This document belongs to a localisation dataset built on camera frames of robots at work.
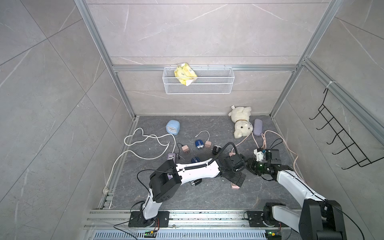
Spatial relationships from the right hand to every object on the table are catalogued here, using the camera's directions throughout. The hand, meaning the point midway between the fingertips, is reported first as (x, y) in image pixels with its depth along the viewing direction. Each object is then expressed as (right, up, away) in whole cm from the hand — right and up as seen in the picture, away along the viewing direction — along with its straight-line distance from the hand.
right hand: (243, 164), depth 86 cm
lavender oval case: (+18, +20, +22) cm, 35 cm away
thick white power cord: (-81, -15, 0) cm, 83 cm away
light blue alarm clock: (-44, +22, +17) cm, 52 cm away
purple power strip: (-44, +3, +7) cm, 44 cm away
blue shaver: (-26, +10, +14) cm, 31 cm away
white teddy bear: (+6, +30, +23) cm, 39 cm away
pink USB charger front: (-20, +10, +14) cm, 27 cm away
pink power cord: (+20, +10, +16) cm, 27 cm away
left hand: (-5, -5, -7) cm, 10 cm away
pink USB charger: (-35, +7, +12) cm, 38 cm away
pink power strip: (-7, -12, -4) cm, 14 cm away
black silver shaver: (-15, +7, +10) cm, 19 cm away
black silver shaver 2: (-28, -10, -3) cm, 30 cm away
